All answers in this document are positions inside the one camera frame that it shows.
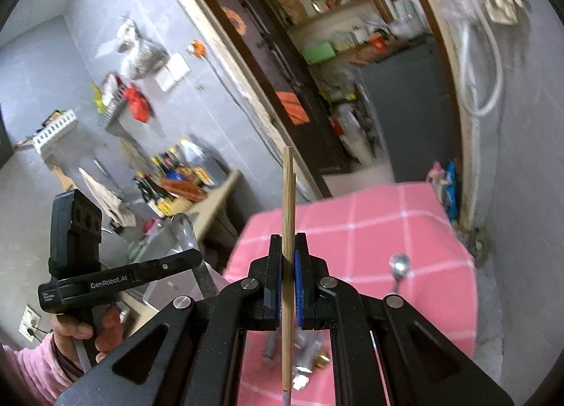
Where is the steel spoon blue handle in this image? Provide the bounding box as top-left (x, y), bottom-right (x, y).
top-left (389, 253), bottom-right (411, 294)

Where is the white wall rack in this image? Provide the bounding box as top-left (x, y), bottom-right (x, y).
top-left (32, 110), bottom-right (78, 158)

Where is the person's left hand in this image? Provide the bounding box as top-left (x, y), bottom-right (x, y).
top-left (51, 306), bottom-right (124, 368)

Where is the orange sauce packet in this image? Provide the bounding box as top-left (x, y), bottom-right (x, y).
top-left (159, 178), bottom-right (207, 202)

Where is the pink checked tablecloth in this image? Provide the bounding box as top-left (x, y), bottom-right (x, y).
top-left (224, 182), bottom-right (478, 405)

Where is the green box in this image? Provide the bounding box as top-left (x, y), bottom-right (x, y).
top-left (302, 42), bottom-right (337, 65)

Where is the red plastic bag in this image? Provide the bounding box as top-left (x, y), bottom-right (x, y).
top-left (122, 84), bottom-right (152, 123)

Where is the pink sleeved left forearm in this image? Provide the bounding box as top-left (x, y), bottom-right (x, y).
top-left (1, 334), bottom-right (74, 405)

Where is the white hose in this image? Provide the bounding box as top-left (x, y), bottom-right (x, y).
top-left (455, 12), bottom-right (505, 119)

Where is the dark grey cabinet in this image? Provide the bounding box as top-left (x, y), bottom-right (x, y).
top-left (354, 36), bottom-right (459, 182)

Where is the wooden chopstick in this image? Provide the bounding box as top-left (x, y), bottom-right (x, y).
top-left (281, 146), bottom-right (295, 405)

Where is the wall power socket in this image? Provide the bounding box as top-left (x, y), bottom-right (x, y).
top-left (18, 306), bottom-right (40, 342)

